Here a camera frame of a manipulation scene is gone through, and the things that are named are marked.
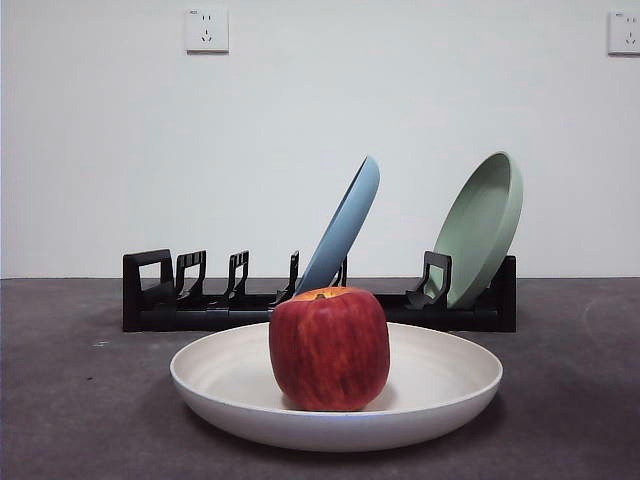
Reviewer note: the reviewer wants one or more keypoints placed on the cream yellow plate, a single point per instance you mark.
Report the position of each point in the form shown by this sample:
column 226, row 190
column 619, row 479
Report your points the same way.
column 225, row 372

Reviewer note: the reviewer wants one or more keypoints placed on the black plate rack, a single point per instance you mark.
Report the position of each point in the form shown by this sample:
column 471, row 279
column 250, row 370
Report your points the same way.
column 150, row 320

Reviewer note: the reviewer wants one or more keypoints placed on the red apple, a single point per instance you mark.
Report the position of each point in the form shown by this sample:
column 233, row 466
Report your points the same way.
column 330, row 350

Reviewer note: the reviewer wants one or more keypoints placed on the white wall socket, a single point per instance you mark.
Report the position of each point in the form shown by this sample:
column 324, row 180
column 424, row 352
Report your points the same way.
column 207, row 30
column 625, row 32

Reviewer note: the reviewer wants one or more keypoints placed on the blue plate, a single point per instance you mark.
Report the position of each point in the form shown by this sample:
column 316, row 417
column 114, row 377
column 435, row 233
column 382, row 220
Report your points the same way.
column 350, row 220

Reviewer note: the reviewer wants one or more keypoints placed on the green plate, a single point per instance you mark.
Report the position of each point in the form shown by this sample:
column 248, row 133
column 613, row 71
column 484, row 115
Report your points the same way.
column 475, row 230

